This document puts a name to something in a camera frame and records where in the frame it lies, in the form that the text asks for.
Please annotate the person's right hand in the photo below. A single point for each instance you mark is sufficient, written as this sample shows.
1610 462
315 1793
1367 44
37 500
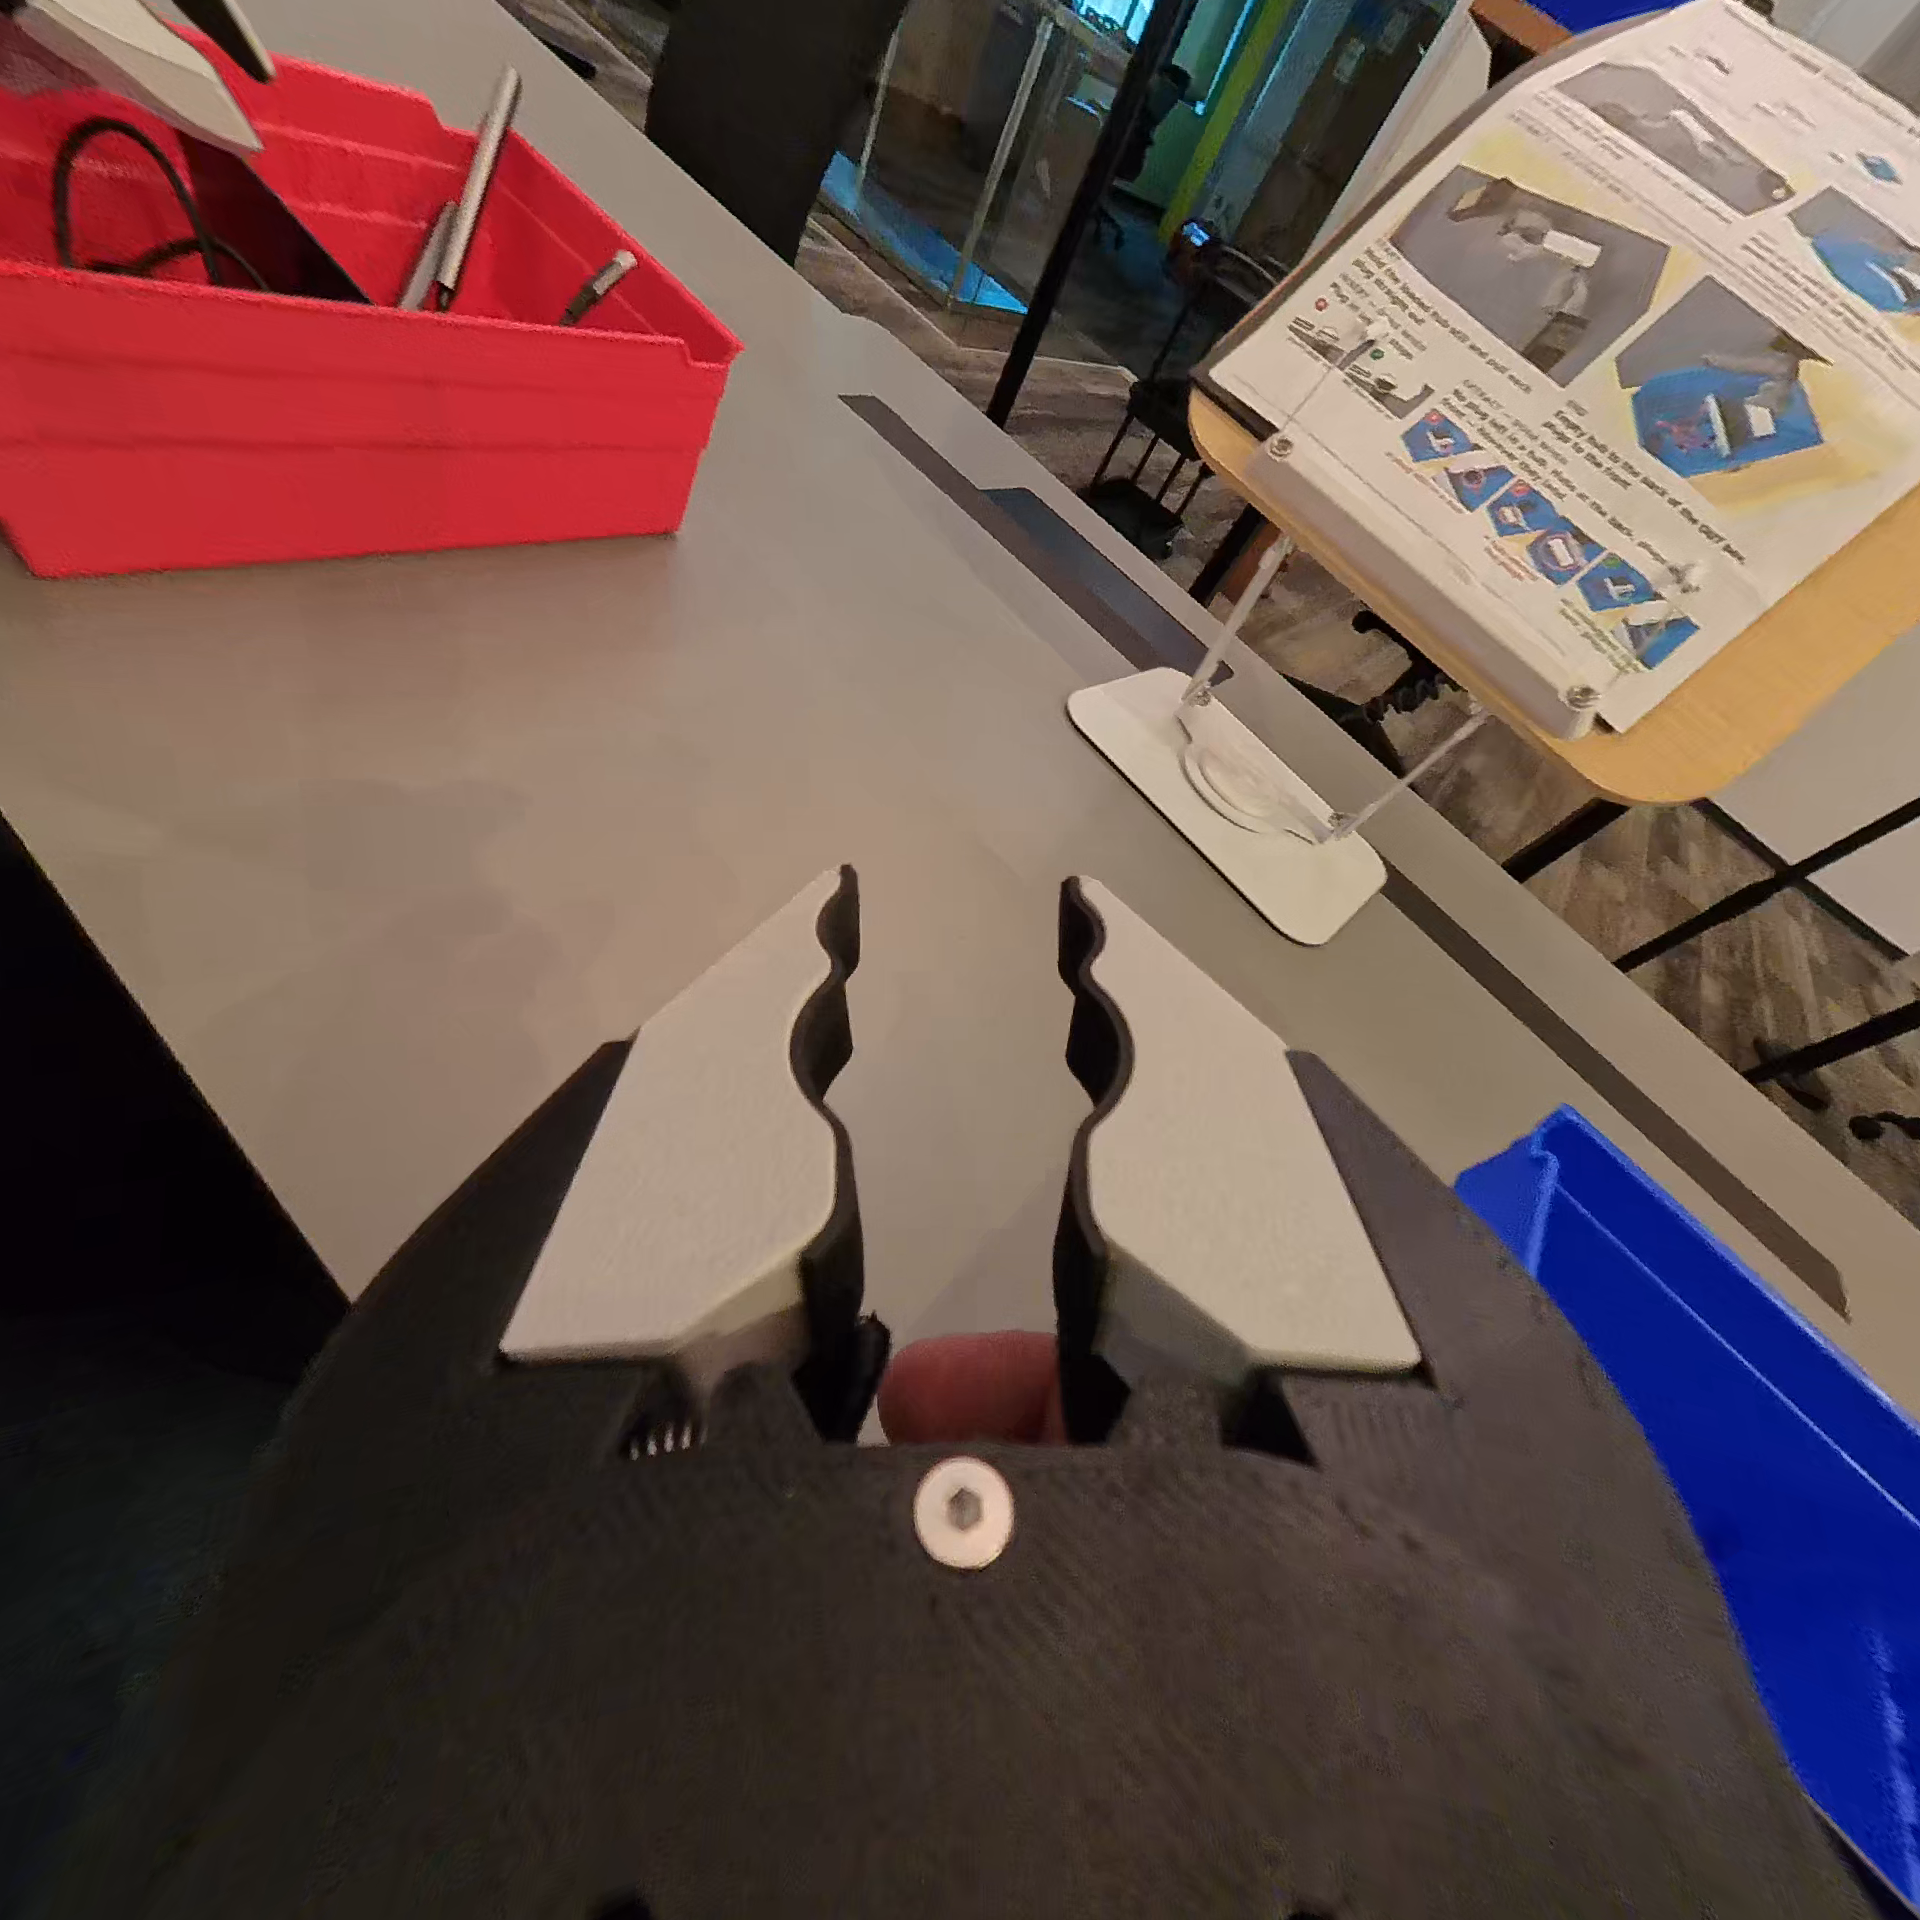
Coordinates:
968 1389

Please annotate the clear acrylic panel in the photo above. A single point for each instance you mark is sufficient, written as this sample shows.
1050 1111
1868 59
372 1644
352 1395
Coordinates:
960 181

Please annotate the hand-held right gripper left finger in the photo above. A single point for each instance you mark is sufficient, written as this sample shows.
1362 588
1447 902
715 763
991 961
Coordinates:
705 1141

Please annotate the slim grey usb-c hub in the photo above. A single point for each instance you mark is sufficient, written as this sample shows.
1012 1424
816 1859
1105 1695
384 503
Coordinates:
482 173

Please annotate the red plastic bin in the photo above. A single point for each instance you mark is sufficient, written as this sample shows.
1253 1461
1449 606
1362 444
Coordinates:
345 435

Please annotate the blue plastic bin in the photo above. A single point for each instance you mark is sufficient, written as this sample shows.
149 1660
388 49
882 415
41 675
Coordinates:
1724 1441

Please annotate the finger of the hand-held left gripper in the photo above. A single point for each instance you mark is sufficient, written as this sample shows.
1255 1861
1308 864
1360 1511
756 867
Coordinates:
135 68
224 30

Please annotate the black chair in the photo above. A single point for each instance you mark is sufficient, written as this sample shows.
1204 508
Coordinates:
763 105

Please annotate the black floor stand pole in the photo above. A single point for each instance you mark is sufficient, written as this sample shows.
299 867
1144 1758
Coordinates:
1083 224

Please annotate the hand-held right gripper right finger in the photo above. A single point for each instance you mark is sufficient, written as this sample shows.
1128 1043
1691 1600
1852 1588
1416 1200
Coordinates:
1243 1184

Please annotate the document stand with wooden board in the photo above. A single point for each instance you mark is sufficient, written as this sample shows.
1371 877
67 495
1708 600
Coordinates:
1243 809

